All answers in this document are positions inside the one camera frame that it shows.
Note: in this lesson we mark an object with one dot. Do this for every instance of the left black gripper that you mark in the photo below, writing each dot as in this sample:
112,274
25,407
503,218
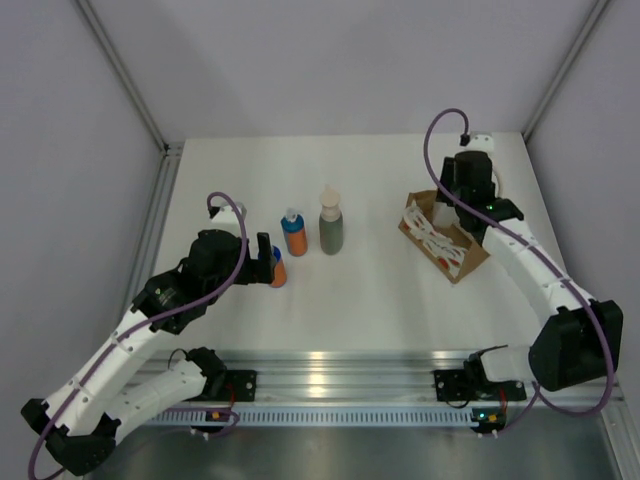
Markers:
258,270

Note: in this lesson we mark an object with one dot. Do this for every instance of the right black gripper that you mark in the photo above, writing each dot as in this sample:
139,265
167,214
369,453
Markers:
448,174

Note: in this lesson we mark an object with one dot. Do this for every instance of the blue orange spray bottle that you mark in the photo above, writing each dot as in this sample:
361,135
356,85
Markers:
293,226

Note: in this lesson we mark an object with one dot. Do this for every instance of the watermelon print canvas bag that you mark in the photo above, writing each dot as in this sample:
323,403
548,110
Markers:
453,252

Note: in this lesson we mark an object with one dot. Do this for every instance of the green bottle beige cap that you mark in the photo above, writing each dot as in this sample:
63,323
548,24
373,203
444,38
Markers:
331,228

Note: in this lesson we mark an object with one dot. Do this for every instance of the white bottle dark cap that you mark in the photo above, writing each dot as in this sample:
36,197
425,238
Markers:
443,215

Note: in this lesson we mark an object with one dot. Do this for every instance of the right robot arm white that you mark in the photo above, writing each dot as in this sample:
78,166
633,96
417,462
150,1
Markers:
580,337

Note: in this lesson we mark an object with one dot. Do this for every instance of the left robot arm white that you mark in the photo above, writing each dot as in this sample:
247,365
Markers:
82,423

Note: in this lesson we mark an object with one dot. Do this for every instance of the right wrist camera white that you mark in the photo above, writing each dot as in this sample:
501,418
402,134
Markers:
478,141

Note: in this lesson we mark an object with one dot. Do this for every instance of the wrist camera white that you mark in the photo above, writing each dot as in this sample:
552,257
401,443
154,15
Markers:
478,141
223,218

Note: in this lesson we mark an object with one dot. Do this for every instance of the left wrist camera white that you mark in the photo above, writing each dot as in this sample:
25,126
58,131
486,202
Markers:
223,218

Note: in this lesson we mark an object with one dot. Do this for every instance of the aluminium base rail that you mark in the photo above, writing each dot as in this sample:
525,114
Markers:
336,378

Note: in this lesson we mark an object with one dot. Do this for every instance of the left aluminium frame post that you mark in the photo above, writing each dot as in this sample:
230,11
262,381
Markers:
98,31

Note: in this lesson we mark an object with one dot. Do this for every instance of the aluminium frame post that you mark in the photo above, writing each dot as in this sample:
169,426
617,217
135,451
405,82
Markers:
98,31
595,15

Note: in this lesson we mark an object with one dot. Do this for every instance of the slotted grey cable duct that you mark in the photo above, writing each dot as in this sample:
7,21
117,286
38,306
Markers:
387,416

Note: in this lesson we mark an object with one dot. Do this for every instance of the right aluminium frame post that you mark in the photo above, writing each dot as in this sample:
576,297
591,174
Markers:
595,15

